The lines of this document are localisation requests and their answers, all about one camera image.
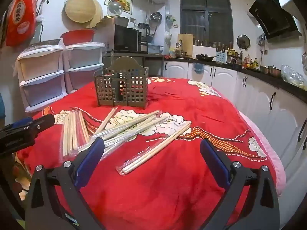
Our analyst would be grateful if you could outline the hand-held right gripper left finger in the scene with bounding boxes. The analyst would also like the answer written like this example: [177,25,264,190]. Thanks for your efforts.
[25,137,106,230]

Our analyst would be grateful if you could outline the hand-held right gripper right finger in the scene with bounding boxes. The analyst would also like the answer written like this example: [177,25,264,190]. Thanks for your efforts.
[200,138,281,230]

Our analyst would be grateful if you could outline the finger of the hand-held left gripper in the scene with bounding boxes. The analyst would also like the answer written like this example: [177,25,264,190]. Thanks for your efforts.
[6,117,33,130]
[26,114,56,135]

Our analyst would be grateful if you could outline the set of wooden chopsticks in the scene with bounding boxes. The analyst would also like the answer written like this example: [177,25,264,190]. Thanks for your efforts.
[62,107,192,176]

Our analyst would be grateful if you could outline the grey perforated utensil holder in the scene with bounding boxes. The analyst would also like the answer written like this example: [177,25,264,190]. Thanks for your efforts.
[93,56,149,109]

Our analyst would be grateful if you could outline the white plastic drawer units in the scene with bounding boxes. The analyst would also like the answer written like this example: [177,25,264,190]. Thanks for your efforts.
[17,45,66,112]

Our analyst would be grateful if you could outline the red floral blanket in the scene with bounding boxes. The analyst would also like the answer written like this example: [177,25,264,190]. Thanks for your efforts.
[18,77,287,230]

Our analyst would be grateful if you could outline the white plastic drawer unit right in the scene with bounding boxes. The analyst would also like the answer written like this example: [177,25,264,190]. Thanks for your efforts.
[64,43,106,94]

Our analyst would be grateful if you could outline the white kitchen cabinets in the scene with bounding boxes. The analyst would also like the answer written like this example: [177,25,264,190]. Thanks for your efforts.
[163,61,307,173]

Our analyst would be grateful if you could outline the red plastic basin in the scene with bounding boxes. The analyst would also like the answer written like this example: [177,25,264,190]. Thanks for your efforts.
[60,29,95,46]

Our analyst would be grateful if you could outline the blue hanging bin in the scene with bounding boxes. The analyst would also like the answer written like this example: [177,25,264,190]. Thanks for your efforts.
[193,63,205,75]

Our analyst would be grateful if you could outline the black kitchen countertop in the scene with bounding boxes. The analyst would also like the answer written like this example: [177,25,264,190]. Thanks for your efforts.
[164,56,307,103]

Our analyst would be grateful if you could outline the red plastic bag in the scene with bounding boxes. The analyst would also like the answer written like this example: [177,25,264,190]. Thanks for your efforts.
[6,0,36,47]

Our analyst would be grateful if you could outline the row of condiment bottles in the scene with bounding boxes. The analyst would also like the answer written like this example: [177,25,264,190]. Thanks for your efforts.
[242,55,261,70]

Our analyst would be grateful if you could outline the black wok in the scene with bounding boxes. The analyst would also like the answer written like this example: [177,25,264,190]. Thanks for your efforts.
[195,54,216,61]

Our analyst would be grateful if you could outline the blue knife block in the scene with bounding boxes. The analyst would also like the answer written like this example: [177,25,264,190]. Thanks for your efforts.
[216,50,227,64]

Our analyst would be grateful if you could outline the clear plastic bag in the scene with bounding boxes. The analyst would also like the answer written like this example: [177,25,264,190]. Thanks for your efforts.
[281,65,307,89]

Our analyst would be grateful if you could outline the black microwave oven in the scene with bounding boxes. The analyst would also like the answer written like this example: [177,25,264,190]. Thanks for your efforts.
[114,25,142,52]

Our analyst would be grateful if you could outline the steel kitchen table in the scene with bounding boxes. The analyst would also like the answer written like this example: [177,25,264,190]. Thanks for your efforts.
[103,50,165,77]

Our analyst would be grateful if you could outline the round bamboo tray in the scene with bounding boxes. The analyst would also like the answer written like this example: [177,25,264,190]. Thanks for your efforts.
[85,0,103,28]
[65,0,96,23]

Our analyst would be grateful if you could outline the steel tray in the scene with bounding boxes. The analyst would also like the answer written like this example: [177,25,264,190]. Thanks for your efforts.
[103,16,130,28]

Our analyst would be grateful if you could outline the steel pot lid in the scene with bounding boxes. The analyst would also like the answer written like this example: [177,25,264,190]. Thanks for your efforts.
[237,35,250,51]

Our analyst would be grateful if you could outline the wooden cutting board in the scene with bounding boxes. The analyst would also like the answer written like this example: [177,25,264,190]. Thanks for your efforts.
[177,34,193,55]

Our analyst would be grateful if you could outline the glass dome lid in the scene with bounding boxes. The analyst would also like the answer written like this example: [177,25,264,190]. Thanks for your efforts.
[107,0,124,17]

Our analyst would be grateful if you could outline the black blender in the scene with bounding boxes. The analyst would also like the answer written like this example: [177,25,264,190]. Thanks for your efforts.
[137,23,151,37]

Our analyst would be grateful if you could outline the dark window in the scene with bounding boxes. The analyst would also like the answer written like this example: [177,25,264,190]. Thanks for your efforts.
[180,0,234,51]

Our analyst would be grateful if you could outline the steel colander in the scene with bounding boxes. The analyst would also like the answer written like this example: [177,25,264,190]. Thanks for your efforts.
[150,12,163,24]

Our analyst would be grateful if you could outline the black range hood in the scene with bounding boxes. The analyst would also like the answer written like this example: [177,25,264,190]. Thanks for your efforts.
[248,0,301,40]

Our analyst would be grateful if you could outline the fruit wall poster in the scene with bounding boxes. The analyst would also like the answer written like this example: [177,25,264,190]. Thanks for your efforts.
[106,0,132,13]

